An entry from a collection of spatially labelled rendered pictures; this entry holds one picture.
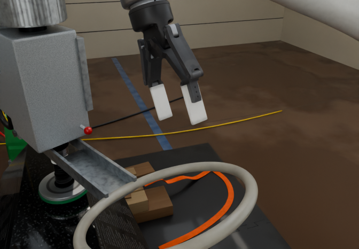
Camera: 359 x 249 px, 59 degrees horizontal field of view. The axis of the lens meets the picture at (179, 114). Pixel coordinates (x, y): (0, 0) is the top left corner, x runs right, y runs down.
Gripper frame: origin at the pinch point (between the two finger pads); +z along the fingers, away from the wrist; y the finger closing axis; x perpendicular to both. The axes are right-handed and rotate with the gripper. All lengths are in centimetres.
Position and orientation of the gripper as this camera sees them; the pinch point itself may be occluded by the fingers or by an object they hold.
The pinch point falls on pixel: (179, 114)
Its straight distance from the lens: 59.2
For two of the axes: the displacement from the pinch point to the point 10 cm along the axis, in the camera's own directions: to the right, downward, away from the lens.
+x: -8.5, 3.2, -4.2
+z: 2.7, 9.5, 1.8
